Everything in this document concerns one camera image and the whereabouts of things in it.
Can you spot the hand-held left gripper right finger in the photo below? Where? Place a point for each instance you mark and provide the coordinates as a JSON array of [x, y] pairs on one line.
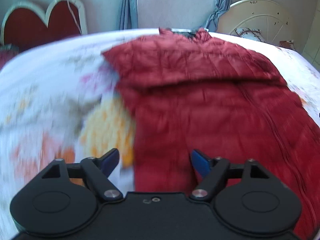
[[200, 163]]

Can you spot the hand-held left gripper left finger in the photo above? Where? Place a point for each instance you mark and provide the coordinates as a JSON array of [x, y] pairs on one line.
[[110, 160]]

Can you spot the red quilted jacket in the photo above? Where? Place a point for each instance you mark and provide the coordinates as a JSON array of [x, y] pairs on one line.
[[200, 100]]

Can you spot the floral bed sheet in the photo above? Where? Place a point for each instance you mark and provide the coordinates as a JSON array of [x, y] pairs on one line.
[[47, 100]]

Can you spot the spotted white pillow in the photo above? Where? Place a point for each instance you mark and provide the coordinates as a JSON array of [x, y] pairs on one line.
[[250, 33]]

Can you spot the red heart-shaped headboard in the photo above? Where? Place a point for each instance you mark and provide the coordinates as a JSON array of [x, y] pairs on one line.
[[30, 27]]

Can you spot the blue-grey curtain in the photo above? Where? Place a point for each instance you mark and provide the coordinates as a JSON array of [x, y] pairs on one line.
[[221, 7], [128, 5]]

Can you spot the white round headboard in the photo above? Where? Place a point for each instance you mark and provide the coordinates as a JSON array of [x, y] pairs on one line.
[[260, 17]]

